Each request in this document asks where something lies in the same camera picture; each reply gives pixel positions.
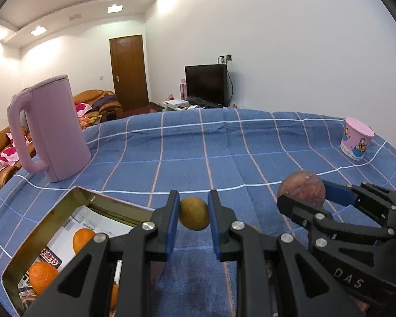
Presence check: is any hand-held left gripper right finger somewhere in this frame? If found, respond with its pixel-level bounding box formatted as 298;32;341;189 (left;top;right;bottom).
208;190;364;317

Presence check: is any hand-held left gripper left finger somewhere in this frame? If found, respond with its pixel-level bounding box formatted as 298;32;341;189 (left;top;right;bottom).
21;190;180;317

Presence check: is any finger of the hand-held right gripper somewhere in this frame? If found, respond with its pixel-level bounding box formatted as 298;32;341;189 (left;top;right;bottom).
276;194;396;250
323;180;396;229

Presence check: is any large purple passion fruit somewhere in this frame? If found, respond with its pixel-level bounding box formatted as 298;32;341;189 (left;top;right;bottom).
277;171;326;209

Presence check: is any pink metal tin box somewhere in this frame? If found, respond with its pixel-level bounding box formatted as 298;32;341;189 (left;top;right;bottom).
1;187;168;317

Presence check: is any pink cartoon paper cup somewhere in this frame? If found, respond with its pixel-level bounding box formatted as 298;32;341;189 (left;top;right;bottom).
340;116;375;162

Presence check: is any blue checked cloth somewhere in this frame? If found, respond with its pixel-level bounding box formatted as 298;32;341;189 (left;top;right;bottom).
0;107;396;317

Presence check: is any printed paper liner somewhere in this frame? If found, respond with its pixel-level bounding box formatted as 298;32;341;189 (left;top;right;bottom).
18;205;134;307

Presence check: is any oval orange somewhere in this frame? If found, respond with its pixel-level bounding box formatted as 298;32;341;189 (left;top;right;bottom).
73;228;96;253

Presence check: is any pink floral cushion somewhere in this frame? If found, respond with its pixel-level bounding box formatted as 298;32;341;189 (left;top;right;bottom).
0;148;21;174
6;132;33;146
75;103;101;128

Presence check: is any purple cloth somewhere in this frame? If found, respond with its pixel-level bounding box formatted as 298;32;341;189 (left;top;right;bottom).
91;95;117;109

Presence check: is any black television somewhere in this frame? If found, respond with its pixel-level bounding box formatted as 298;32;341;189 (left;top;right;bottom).
185;64;228;108

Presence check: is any pink electric kettle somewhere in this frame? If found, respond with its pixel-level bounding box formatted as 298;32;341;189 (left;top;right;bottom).
7;74;92;183

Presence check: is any brown leather armchair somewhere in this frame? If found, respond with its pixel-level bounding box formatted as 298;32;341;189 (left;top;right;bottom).
73;90;123;122

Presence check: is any brown wooden door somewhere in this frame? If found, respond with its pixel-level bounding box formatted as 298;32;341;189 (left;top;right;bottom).
109;35;150;112

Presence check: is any black power cable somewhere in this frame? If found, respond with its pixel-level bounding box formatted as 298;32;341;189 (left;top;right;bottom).
227;63;235;108

